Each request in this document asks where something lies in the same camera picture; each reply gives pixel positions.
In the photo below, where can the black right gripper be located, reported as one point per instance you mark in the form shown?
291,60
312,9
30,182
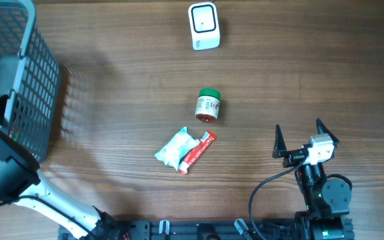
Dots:
292,156

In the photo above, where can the red snack packet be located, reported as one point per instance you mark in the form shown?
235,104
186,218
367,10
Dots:
207,139

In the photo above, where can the green lid sauce jar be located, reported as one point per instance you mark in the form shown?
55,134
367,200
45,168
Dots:
208,105

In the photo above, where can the teal snack pouch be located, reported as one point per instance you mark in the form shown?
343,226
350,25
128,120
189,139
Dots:
178,146

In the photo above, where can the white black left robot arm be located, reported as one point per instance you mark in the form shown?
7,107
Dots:
22,183

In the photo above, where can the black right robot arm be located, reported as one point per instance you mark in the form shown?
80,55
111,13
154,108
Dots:
327,197

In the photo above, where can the white barcode scanner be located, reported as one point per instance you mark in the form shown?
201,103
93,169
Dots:
204,26

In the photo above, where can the dark grey plastic basket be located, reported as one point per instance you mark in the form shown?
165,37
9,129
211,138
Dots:
29,78

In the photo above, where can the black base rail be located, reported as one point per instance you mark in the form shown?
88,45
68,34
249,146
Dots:
212,230

